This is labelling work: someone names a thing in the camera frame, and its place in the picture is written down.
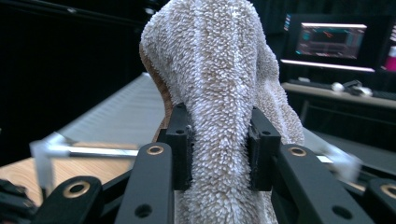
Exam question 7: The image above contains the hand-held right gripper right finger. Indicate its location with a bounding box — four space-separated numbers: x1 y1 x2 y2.
247 106 282 192

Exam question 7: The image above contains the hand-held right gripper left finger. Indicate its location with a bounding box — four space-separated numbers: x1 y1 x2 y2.
157 102 194 192

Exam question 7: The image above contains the beige striped towel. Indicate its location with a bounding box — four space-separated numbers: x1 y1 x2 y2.
138 0 306 224

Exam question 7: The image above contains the small white round object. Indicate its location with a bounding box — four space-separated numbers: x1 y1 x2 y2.
330 81 345 93

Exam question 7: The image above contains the computer monitor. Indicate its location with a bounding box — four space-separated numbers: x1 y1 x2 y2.
284 12 393 74

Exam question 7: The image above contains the pink bottle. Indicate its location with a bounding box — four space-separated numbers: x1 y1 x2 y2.
384 46 396 73

